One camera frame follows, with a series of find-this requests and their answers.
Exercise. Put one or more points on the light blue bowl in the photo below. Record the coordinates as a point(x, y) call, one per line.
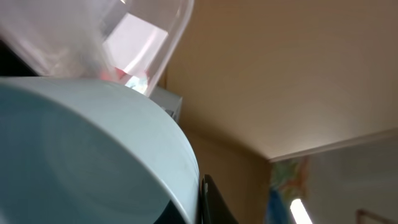
point(92, 151)

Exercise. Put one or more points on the ceiling light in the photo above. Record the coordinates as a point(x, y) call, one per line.
point(299, 212)

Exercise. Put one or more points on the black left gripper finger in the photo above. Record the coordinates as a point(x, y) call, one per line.
point(214, 210)

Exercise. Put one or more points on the clear plastic bin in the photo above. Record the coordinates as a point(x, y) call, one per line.
point(128, 42)

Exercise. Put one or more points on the colourful wall poster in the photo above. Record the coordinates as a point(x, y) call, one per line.
point(288, 182)

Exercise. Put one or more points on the black waste tray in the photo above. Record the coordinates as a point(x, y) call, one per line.
point(12, 65)

